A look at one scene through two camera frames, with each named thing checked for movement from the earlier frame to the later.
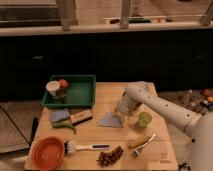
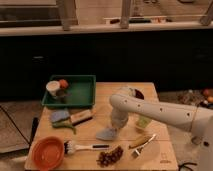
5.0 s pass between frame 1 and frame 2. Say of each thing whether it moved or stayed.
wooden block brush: stayed
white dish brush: stayed
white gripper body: moved
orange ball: stayed
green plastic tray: stayed
